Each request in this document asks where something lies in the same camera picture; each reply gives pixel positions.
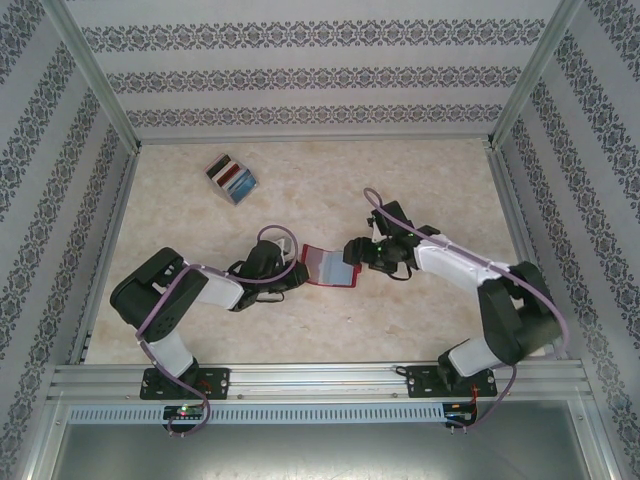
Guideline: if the grey metal sheet panel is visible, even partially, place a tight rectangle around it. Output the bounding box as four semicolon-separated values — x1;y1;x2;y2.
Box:
47;423;596;480

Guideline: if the wide aluminium mounting rail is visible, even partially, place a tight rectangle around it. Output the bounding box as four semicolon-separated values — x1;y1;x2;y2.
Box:
47;363;596;404

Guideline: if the teal blue card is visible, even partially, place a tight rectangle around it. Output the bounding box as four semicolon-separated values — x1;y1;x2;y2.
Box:
227;171;257;200

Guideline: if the purple cable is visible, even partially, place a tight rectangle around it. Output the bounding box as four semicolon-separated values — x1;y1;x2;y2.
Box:
363;187;569;434
135;224;297;439

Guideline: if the aluminium frame post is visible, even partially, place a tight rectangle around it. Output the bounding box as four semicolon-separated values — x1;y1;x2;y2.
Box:
47;0;144;154
569;399;629;480
12;392;69;480
487;0;586;151

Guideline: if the red leather card holder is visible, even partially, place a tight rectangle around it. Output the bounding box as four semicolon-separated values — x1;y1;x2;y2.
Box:
301;243;365;290

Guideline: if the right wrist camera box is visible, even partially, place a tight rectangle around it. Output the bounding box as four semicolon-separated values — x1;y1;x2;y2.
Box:
369;200;417;241

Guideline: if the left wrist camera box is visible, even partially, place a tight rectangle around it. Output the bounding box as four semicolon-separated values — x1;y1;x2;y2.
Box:
248;238;297;275

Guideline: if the slotted grey cable duct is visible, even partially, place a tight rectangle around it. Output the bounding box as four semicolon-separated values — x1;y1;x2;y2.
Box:
66;403;447;426

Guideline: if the small circuit board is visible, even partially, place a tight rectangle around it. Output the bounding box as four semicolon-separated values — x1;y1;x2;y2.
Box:
443;407;480;427
163;403;207;422

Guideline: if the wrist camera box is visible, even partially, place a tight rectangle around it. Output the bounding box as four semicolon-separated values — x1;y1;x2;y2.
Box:
369;200;417;241
248;238;297;275

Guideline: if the aluminium table edge rail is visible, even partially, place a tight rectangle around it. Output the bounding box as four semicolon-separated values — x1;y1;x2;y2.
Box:
67;147;141;366
487;147;569;361

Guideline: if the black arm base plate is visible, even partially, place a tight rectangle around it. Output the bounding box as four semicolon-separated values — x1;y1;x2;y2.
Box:
405;364;499;400
141;366;232;402

